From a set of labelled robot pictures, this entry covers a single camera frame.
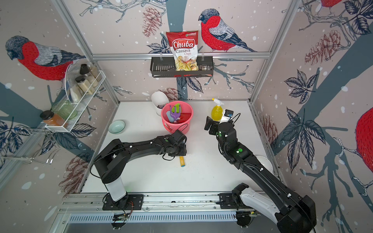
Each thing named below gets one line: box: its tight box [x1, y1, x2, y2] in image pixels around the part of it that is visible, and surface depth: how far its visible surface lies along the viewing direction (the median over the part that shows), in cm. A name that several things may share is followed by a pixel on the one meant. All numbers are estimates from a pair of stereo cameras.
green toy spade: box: [171, 102, 180, 114], surface depth 99 cm
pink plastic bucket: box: [161, 100, 194, 134], surface depth 97 cm
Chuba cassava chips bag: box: [166, 30, 199, 71], surface depth 83 cm
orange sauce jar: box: [39, 110, 69, 128], surface depth 63 cm
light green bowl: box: [108, 119, 126, 134], surface depth 103 cm
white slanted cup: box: [151, 90, 170, 117], surface depth 108 cm
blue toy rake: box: [179, 155, 186, 167], surface depth 89 cm
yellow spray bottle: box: [210, 98, 224, 121], surface depth 104 cm
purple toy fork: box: [169, 104, 182, 122], surface depth 99 cm
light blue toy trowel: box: [166, 110, 175, 123], surface depth 100 cm
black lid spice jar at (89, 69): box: [79, 62, 102, 83], surface depth 85 cm
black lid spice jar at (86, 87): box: [75, 75, 96, 96], surface depth 78 cm
